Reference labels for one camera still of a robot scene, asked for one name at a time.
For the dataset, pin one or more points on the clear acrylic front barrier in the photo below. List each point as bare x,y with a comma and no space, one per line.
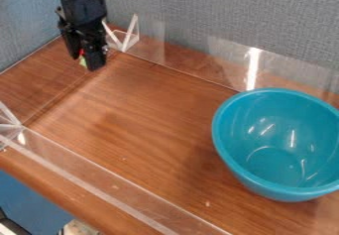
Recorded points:
146,207

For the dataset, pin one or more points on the red toy strawberry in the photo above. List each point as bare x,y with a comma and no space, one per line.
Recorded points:
82,58

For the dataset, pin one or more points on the blue plastic bowl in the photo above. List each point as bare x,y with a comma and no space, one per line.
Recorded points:
276,138

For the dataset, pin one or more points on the clear acrylic corner bracket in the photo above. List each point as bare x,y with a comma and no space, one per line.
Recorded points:
121,40

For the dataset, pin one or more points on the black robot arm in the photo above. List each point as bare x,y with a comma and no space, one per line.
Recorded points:
82,31

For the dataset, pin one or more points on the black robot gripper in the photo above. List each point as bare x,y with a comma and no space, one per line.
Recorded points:
81,30

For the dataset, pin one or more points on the clear acrylic barrier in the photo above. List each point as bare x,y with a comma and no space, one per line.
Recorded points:
237,67
146,207

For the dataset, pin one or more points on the clear acrylic back barrier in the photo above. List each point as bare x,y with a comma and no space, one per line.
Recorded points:
237,67

